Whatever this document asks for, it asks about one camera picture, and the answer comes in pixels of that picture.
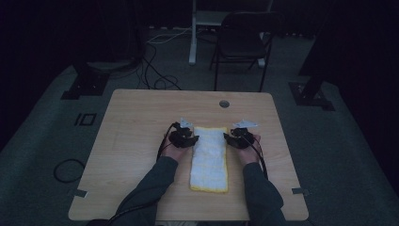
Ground black stand base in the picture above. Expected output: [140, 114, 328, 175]
[288, 74, 336, 112]
[60, 62, 111, 101]

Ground person's left hand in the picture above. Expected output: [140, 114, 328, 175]
[161, 141, 190, 163]

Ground black floor cables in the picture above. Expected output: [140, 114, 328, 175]
[136, 42, 183, 91]

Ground white floor cable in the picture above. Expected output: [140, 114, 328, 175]
[146, 26, 193, 45]

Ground white desk frame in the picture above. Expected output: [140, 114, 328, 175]
[187, 0, 275, 68]

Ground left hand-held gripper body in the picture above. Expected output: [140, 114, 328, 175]
[168, 117, 198, 149]

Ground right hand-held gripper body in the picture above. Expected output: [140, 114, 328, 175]
[231, 119, 260, 150]

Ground grey round stand base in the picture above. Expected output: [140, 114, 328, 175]
[86, 59, 139, 73]

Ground right hand-held gripper cable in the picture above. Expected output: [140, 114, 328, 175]
[240, 134, 269, 181]

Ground grey tape piece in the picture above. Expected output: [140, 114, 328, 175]
[67, 187, 88, 199]
[291, 186, 311, 197]

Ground white cloth with yellow edge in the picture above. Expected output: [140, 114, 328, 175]
[188, 126, 230, 193]

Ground black folding chair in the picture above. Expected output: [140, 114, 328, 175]
[209, 11, 286, 93]

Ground person's right hand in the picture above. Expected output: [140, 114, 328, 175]
[239, 134, 263, 167]

